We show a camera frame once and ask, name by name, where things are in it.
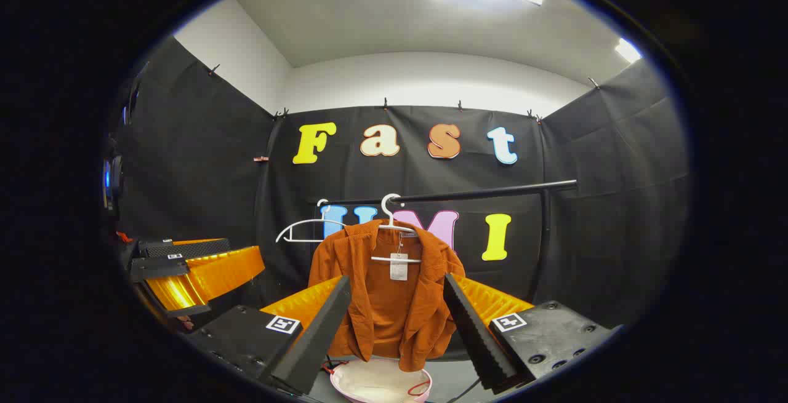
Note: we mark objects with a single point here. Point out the black backdrop cloth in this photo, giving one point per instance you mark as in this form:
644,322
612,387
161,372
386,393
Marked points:
246,175

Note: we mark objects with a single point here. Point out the black clothes rack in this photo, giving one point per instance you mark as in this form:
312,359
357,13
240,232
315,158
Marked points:
480,194

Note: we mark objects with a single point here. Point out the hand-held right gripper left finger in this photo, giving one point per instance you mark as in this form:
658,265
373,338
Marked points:
320,335

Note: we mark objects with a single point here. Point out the row of dark backdrop clips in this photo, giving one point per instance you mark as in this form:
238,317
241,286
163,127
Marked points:
385,104

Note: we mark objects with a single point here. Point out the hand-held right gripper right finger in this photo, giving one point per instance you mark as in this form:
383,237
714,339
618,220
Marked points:
474,335

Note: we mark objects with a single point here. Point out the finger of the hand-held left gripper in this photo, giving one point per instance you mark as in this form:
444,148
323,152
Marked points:
184,249
215,274

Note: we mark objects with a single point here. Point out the white plastic clothes hanger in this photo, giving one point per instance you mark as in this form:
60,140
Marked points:
311,221
378,259

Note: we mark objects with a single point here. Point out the pink laundry hamper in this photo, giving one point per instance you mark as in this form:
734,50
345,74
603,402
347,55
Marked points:
375,384

